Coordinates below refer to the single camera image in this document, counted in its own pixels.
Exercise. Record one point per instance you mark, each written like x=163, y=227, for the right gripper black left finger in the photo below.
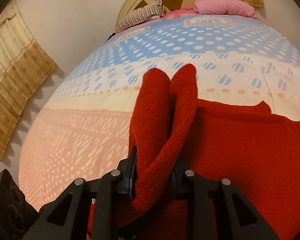
x=67, y=217

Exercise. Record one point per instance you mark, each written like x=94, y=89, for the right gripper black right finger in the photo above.
x=218, y=209

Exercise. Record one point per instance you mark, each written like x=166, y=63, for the red knitted sweater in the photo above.
x=258, y=151

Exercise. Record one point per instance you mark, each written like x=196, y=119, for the polka dot bed quilt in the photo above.
x=83, y=129

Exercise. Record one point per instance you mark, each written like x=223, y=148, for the beige side curtain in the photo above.
x=24, y=66

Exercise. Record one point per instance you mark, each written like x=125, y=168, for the pink folded blanket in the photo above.
x=224, y=7

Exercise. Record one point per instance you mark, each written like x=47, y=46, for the striped pillow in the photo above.
x=149, y=12

